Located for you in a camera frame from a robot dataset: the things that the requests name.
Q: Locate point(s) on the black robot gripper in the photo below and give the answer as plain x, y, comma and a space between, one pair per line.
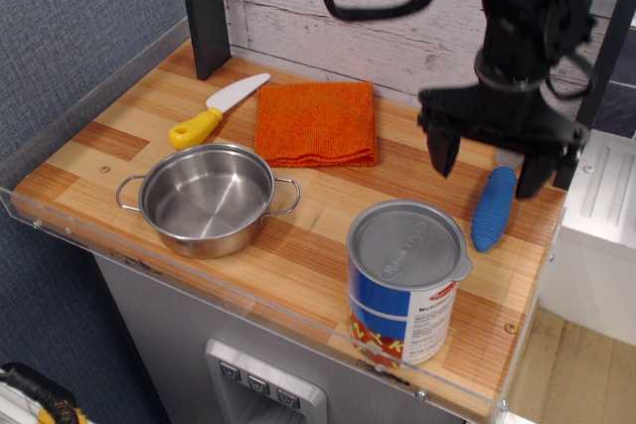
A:
505, 113

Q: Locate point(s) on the blue handled metal fork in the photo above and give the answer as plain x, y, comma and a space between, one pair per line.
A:
493, 209

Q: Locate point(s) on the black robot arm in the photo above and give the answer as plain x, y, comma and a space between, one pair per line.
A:
523, 40

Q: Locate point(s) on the blue labelled soup can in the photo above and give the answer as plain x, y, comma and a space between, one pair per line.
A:
406, 259

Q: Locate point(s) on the white ribbed appliance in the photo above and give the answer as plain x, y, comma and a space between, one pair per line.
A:
589, 278

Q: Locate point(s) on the folded orange cloth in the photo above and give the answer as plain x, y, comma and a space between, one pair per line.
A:
317, 124

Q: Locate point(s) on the small stainless steel pot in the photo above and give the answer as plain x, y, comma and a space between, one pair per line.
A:
210, 200

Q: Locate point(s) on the silver ice dispenser panel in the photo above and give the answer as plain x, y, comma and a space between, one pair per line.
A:
251, 390

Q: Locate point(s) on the grey toy fridge cabinet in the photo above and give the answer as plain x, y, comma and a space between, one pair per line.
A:
170, 328

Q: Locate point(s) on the black and yellow bag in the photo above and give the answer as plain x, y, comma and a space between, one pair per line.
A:
28, 396

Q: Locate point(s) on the dark grey right post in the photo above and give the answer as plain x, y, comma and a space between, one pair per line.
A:
615, 18

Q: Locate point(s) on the dark grey post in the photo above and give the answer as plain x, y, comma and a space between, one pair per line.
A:
209, 35
615, 18

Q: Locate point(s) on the yellow handled white toy knife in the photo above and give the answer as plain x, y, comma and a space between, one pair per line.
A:
196, 130

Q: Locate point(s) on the dark grey left post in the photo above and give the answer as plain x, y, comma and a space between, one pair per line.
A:
209, 35

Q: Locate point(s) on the clear acrylic guard rail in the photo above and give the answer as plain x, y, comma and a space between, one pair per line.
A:
293, 278

